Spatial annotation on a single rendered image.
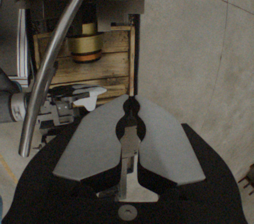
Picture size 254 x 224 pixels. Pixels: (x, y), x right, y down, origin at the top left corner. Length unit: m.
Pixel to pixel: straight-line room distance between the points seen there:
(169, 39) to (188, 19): 0.32
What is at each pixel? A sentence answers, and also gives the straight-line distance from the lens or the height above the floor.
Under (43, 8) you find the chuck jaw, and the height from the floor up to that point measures 1.20.
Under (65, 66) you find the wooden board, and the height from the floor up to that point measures 0.89.
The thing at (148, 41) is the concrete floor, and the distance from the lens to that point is 1.62.
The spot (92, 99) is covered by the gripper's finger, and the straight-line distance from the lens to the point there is 0.42.
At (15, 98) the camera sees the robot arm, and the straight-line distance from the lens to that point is 0.44.
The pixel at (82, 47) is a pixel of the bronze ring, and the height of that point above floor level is 1.12.
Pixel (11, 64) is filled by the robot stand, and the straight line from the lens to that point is 1.43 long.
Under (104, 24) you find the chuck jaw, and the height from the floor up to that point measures 1.10.
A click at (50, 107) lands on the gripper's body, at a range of 0.41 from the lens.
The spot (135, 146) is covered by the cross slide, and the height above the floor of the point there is 0.97.
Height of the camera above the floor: 1.47
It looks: 59 degrees down
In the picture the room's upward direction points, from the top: 150 degrees clockwise
